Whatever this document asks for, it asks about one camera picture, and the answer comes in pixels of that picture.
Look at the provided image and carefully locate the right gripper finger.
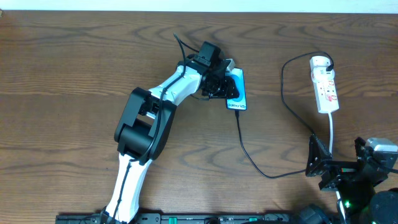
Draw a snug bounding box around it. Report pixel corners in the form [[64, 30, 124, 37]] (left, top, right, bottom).
[[354, 137, 368, 161], [306, 134, 333, 170]]

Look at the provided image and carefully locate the blue Samsung Galaxy smartphone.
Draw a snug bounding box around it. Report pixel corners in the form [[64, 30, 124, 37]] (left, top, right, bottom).
[[226, 68, 247, 111]]

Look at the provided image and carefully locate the black USB charging cable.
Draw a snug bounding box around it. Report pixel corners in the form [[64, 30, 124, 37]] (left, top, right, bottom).
[[234, 50, 335, 180]]

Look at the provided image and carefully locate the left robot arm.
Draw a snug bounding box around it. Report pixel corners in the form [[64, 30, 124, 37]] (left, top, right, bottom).
[[99, 55, 246, 223]]

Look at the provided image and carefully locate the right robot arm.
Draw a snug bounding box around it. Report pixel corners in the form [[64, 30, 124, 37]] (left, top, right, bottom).
[[290, 134, 397, 223]]

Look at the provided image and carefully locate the white USB charger adapter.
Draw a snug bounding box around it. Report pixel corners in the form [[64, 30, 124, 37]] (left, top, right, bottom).
[[310, 56, 335, 80]]

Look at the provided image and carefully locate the white power strip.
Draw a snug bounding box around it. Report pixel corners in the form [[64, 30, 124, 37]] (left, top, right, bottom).
[[311, 67, 340, 114]]

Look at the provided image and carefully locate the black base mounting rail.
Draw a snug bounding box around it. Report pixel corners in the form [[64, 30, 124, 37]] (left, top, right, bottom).
[[55, 213, 292, 224]]

